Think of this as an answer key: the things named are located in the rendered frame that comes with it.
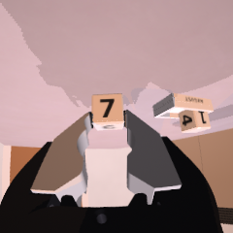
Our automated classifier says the white number cube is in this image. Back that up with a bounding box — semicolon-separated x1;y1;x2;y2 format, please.
179;110;211;133
91;93;124;130

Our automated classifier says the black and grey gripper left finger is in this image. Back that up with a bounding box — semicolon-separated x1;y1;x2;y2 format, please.
0;112;93;233

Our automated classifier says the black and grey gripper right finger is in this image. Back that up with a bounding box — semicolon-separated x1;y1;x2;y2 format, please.
123;110;223;233

